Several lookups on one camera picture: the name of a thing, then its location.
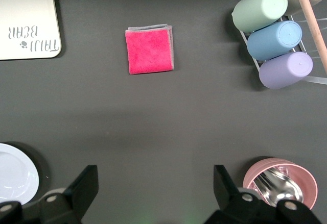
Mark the wooden rack rod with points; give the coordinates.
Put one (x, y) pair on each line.
(313, 22)

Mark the pink folded cloth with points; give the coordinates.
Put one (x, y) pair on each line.
(149, 51)

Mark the green cup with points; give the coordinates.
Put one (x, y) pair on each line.
(258, 11)

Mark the pink ribbed bowl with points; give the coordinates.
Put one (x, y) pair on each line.
(310, 183)

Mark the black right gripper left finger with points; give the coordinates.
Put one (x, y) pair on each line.
(84, 190)

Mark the white round plate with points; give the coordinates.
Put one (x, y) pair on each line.
(15, 173)

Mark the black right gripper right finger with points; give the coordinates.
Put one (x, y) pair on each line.
(224, 193)

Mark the purple cup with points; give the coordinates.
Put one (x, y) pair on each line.
(283, 71)

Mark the beige bear print tray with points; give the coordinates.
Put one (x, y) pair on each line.
(25, 4)

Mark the metal scoop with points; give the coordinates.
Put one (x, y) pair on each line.
(283, 188)

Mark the blue cup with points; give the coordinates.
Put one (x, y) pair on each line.
(270, 41)

